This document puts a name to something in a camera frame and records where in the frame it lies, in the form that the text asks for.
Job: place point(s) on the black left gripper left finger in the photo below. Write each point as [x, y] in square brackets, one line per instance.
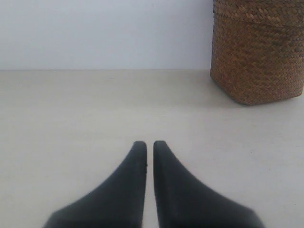
[117, 203]

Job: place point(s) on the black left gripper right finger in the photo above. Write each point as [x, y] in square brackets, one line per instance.
[183, 201]

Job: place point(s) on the brown woven wicker basket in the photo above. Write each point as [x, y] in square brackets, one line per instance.
[258, 49]

